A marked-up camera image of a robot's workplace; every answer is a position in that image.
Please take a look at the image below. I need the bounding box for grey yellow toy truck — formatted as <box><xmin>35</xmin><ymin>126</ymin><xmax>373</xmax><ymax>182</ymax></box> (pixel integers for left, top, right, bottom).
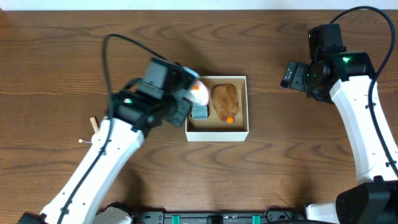
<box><xmin>190</xmin><ymin>103</ymin><xmax>209</xmax><ymax>120</ymax></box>

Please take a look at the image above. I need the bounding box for pink duck toy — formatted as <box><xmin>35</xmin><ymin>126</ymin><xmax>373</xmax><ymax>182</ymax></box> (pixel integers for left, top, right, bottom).
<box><xmin>186</xmin><ymin>80</ymin><xmax>210</xmax><ymax>106</ymax></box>

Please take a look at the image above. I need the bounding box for white cardboard box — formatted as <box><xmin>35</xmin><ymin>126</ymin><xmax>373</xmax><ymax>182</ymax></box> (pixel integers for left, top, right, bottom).
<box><xmin>185</xmin><ymin>76</ymin><xmax>249</xmax><ymax>142</ymax></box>

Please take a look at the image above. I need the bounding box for brown plush toy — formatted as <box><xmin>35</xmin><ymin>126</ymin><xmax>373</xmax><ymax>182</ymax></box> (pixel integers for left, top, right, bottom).
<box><xmin>211</xmin><ymin>83</ymin><xmax>239</xmax><ymax>124</ymax></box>

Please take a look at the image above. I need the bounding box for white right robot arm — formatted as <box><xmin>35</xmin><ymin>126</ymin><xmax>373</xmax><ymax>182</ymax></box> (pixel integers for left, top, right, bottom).
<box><xmin>280</xmin><ymin>50</ymin><xmax>397</xmax><ymax>223</ymax></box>

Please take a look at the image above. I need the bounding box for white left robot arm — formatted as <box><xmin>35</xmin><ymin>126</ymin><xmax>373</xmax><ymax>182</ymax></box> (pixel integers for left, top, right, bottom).
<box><xmin>18</xmin><ymin>90</ymin><xmax>209</xmax><ymax>224</ymax></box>

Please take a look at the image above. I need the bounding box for white wooden yo-yo toy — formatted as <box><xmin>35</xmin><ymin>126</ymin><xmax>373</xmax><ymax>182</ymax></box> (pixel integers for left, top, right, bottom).
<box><xmin>78</xmin><ymin>116</ymin><xmax>100</xmax><ymax>144</ymax></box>

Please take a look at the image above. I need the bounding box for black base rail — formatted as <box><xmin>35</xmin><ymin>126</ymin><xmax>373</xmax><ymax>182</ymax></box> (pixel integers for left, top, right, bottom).
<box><xmin>93</xmin><ymin>202</ymin><xmax>307</xmax><ymax>224</ymax></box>

